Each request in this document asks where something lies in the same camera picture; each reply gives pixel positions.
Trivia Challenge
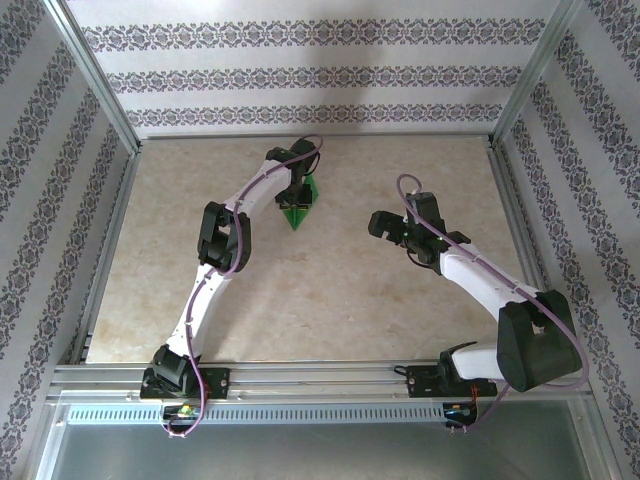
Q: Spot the aluminium frame post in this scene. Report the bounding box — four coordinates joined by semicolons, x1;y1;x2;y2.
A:
492;0;591;149
42;0;141;156

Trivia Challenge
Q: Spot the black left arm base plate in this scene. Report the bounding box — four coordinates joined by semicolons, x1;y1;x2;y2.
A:
139;367;232;401

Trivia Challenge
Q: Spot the aluminium table edge rail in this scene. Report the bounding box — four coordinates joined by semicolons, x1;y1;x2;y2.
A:
69;149;141;366
487;142;569;359
137;130;496;144

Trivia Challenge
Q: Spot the slotted grey cable duct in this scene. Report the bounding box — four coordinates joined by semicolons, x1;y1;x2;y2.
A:
64;403;451;425

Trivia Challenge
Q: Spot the long aluminium mounting rail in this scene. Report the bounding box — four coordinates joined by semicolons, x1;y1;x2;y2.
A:
49;363;591;401

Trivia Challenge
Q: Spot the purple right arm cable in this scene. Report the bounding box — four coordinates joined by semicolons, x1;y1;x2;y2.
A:
396;173;591;436

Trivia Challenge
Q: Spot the grey sheet metal panel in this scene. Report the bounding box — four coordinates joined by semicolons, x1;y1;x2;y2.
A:
34;399;614;480

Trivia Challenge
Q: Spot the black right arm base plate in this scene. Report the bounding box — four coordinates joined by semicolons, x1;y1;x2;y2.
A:
405;364;499;399

